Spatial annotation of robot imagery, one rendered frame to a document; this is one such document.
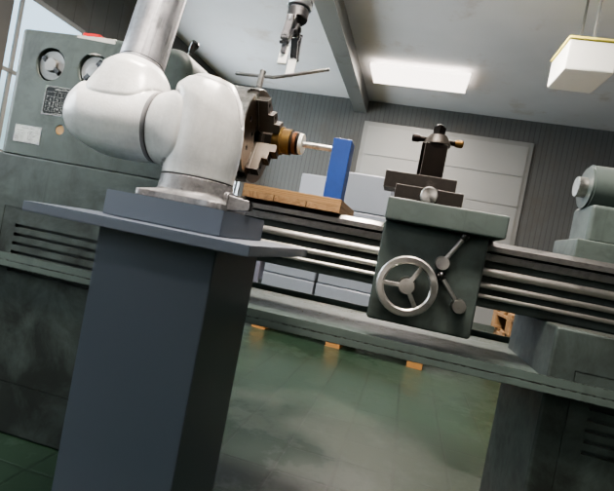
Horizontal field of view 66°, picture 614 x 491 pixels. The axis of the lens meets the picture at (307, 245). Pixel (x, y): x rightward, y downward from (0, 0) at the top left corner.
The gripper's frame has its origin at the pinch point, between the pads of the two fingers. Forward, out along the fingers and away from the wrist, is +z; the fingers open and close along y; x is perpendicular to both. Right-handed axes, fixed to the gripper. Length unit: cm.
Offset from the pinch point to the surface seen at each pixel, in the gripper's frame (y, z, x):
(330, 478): 15, 135, -43
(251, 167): -9.4, 40.2, 0.0
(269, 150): -6.9, 33.3, -3.6
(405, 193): -23, 44, -51
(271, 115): -10.7, 22.8, -3.1
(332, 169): -5.5, 36.1, -25.5
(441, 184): -13, 37, -59
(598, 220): -5, 39, -103
